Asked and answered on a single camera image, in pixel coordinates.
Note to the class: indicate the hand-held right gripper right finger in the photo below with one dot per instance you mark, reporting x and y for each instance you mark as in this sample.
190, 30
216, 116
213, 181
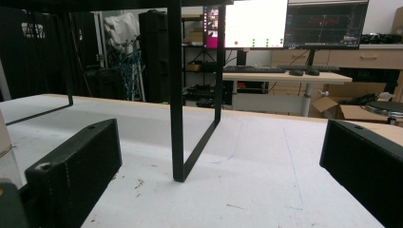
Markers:
364, 164

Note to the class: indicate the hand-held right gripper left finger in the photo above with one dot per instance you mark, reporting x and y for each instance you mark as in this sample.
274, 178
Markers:
74, 172

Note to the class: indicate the round black stool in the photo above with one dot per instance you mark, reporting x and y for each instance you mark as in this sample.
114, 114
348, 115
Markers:
386, 109

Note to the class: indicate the open cardboard box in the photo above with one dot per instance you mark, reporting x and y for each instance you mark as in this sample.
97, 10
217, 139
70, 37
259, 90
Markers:
345, 107

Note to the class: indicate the black computer mouse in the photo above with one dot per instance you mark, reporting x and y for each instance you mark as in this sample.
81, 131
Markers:
312, 72
296, 72

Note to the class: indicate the wooden drawer cabinet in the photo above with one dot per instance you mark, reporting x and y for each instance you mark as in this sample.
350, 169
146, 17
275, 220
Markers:
364, 58

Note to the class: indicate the black keyboard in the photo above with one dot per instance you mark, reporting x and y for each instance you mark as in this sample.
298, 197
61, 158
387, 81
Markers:
309, 67
253, 69

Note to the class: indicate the light wooden desk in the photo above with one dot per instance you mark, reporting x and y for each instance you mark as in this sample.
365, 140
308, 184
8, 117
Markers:
285, 78

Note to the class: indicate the black curtain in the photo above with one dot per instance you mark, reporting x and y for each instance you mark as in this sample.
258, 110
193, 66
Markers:
31, 53

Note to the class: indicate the black hard case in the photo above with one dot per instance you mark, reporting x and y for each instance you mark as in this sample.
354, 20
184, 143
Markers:
153, 53

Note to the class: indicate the dark graph computer monitor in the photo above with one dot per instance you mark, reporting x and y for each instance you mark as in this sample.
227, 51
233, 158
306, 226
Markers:
324, 23

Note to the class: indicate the white cloth cover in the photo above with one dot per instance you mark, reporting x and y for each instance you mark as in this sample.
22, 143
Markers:
122, 30

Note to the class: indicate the bright white computer monitor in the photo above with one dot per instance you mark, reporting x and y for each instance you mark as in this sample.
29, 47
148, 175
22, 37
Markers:
253, 23

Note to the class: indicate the black metal shelf frame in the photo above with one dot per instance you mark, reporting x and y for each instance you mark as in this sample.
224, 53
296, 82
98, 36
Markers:
176, 95

